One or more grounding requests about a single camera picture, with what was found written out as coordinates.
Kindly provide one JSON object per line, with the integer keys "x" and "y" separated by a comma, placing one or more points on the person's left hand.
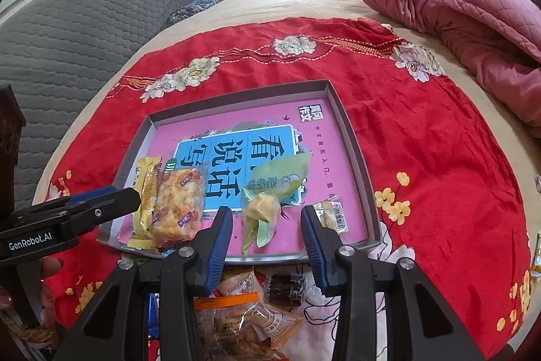
{"x": 50, "y": 267}

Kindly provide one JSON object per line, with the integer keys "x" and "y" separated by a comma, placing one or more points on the shallow cardboard box pink inside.
{"x": 338, "y": 158}

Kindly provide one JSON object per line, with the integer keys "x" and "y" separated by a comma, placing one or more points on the beige bed sheet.
{"x": 296, "y": 1}

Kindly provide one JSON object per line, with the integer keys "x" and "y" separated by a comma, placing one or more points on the blue patterned cloth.
{"x": 198, "y": 5}

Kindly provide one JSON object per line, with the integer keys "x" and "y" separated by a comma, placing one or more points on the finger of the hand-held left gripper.
{"x": 110, "y": 206}
{"x": 91, "y": 195}

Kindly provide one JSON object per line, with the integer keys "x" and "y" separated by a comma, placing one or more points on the pale green snack packet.
{"x": 274, "y": 179}

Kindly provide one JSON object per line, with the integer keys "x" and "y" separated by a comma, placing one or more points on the dark brown snack packet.
{"x": 285, "y": 291}

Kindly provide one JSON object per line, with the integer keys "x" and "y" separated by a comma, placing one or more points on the grey quilted headboard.
{"x": 84, "y": 27}

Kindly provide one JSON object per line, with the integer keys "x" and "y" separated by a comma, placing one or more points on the yellow snack bar packet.
{"x": 146, "y": 196}

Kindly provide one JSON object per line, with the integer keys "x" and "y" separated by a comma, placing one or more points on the clear bag orange edge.
{"x": 224, "y": 327}

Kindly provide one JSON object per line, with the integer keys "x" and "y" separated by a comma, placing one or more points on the red floral blanket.
{"x": 422, "y": 124}

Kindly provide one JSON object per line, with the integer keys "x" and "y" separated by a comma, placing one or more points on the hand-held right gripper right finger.
{"x": 315, "y": 247}

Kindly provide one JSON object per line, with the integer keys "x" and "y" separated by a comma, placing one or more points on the clear puffed snack packet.
{"x": 177, "y": 208}

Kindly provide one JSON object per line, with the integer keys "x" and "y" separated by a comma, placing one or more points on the small clear snack packet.
{"x": 334, "y": 217}

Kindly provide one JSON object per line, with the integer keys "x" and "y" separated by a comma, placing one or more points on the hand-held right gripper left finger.
{"x": 219, "y": 242}

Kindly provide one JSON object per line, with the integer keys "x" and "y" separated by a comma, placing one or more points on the beige snack packet orange print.
{"x": 285, "y": 329}

